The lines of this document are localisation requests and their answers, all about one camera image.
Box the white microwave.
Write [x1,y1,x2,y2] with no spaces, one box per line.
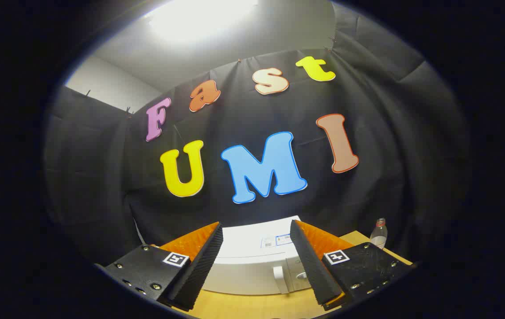
[202,216,313,296]

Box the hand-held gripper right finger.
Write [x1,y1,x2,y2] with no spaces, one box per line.
[290,219,412,311]

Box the clear plastic water bottle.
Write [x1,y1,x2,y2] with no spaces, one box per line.
[370,218,388,249]

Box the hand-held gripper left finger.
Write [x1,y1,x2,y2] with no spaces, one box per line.
[104,222,224,311]

